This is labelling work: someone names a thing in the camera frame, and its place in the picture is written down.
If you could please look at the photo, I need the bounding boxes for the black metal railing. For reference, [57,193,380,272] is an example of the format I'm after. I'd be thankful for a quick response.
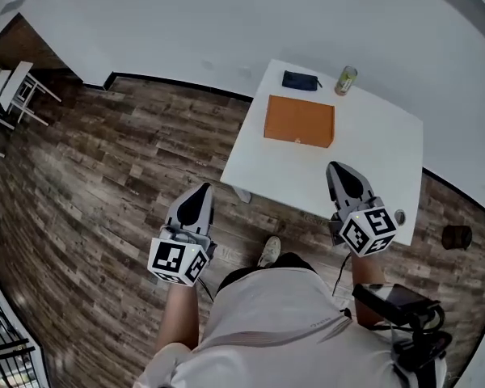
[0,256,46,388]

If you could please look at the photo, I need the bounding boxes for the dark cylindrical bin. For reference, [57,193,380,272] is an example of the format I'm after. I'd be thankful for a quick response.
[441,224,473,251]

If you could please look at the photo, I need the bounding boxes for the person's black shorts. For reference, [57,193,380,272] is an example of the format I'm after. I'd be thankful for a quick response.
[217,251,319,295]

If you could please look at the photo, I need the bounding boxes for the dark blue zip pouch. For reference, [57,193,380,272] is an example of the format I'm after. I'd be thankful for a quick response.
[281,70,323,93]

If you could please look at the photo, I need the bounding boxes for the person's left forearm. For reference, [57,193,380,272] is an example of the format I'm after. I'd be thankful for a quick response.
[155,283,200,355]

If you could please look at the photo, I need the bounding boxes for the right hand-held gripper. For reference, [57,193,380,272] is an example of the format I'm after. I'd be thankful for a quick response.
[326,162,399,256]

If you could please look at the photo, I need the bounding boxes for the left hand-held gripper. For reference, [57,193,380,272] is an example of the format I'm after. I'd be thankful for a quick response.
[147,183,218,287]

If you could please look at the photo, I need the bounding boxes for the person's white shirt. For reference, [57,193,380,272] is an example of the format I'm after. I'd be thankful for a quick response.
[133,267,448,388]

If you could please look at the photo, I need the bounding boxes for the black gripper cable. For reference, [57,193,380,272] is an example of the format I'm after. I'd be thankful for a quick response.
[196,276,216,303]
[331,252,352,298]

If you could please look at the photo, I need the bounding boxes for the black phone on mount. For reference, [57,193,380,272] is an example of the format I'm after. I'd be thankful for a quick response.
[351,283,441,331]

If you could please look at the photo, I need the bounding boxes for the green label drink can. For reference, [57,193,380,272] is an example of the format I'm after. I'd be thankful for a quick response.
[334,65,358,97]

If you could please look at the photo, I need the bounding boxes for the white frame side table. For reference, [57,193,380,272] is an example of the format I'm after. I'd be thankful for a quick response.
[0,61,62,158]

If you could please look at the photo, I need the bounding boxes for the white sneaker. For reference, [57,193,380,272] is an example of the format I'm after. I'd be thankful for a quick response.
[257,235,283,268]

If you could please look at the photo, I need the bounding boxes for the person's right forearm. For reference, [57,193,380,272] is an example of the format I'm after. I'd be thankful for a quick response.
[349,252,386,327]

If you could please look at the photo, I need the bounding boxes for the orange cardboard box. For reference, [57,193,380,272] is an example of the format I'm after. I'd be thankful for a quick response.
[264,132,334,150]

